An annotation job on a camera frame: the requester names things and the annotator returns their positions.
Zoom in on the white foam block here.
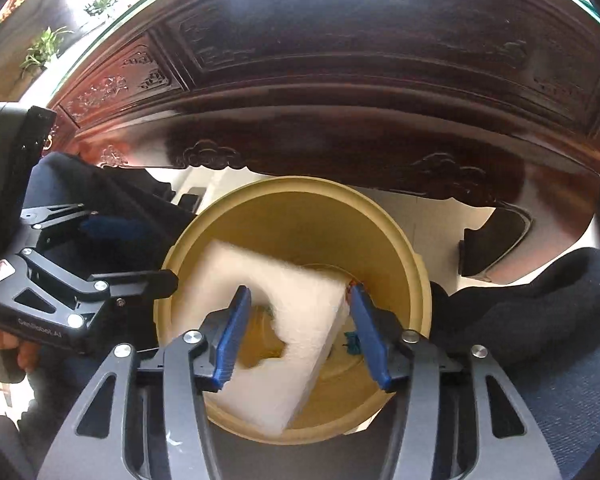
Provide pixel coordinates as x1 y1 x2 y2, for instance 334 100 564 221
170 240 351 436

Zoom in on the person's right leg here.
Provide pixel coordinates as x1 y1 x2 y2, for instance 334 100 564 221
430 247 600 480

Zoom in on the dark carved wooden table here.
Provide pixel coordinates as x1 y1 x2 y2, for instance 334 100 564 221
45 0 600 281

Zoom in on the yellow round bin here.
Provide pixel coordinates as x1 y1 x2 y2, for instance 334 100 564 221
152 176 433 446

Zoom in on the person's left hand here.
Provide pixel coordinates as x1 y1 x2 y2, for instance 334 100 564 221
0 317 37 411

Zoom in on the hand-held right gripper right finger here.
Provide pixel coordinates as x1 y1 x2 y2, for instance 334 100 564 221
349 284 548 480

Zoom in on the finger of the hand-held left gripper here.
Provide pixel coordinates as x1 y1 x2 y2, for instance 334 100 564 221
22 203 156 242
20 247 179 313

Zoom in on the green leafy plant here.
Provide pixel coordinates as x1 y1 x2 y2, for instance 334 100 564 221
82 0 127 20

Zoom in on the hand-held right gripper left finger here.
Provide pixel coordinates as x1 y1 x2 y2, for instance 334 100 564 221
55 285 253 480

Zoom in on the green plant in glass vase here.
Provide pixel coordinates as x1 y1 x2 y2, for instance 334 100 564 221
19 25 75 80

